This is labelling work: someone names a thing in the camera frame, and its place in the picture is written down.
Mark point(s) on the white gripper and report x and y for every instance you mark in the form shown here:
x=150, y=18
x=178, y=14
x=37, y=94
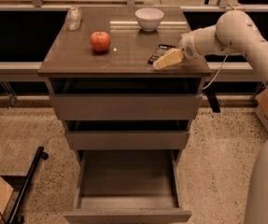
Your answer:
x=187, y=48

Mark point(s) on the black rxbar chocolate bar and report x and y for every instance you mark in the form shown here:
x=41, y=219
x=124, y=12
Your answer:
x=160, y=50

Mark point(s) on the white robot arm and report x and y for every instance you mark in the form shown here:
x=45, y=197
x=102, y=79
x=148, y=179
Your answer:
x=234, y=32

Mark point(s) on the grey top drawer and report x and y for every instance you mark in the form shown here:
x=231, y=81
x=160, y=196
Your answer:
x=161, y=98

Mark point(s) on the grey drawer cabinet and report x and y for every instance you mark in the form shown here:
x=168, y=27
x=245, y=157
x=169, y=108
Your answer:
x=71, y=56

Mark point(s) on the grey middle drawer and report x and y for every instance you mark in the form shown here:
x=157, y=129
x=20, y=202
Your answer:
x=130, y=134

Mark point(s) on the grey open bottom drawer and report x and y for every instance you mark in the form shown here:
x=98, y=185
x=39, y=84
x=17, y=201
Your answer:
x=127, y=187

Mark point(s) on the white ceramic bowl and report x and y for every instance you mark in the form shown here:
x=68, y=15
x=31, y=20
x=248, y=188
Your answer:
x=149, y=18

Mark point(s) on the black table leg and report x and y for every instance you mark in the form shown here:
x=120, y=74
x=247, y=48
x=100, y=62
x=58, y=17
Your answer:
x=210, y=93

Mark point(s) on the red apple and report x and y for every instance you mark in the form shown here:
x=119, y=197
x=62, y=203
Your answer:
x=100, y=41

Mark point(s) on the black metal pole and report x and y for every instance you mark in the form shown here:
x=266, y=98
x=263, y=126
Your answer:
x=14, y=217

